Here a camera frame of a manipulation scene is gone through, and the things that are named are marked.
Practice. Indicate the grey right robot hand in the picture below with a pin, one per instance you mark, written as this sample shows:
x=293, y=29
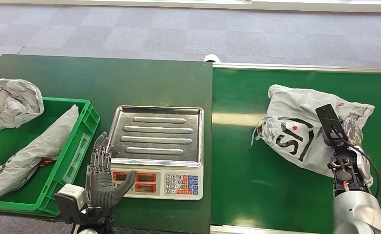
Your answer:
x=353, y=130

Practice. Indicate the crumpled grey mailer package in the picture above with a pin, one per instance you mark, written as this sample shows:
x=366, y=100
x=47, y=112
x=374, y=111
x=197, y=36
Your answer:
x=9, y=103

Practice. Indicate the grey mailer package black letters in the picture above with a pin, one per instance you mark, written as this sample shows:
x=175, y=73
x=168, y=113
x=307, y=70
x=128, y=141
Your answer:
x=293, y=109

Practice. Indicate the long grey mailer package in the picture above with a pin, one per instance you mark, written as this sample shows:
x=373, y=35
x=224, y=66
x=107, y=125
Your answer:
x=32, y=151

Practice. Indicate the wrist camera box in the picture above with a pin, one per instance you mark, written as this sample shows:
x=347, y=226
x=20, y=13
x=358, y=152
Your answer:
x=331, y=121
x=71, y=193

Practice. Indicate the silver conveyor side rail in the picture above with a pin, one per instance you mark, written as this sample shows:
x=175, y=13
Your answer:
x=258, y=230
x=306, y=67

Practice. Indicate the steel weighing pan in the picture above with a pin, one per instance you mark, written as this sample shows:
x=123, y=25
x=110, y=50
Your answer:
x=158, y=135

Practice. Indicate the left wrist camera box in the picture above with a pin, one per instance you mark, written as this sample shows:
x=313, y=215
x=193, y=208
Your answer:
x=71, y=193

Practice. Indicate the white electronic scale base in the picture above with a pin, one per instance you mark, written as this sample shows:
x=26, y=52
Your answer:
x=160, y=184

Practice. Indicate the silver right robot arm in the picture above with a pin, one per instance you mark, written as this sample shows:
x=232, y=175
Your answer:
x=355, y=210

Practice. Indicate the white conveyor roller end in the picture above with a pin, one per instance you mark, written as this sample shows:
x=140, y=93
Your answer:
x=211, y=58

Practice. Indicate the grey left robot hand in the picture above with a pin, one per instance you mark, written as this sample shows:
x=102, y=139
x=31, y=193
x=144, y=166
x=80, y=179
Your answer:
x=98, y=187

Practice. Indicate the green conveyor belt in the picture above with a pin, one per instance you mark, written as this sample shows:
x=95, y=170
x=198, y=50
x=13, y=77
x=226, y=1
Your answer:
x=242, y=181

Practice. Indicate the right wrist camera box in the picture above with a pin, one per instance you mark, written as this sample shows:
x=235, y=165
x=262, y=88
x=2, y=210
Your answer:
x=331, y=121

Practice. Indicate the green plastic crate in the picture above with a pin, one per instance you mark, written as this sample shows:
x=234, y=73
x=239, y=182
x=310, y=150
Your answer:
x=32, y=193

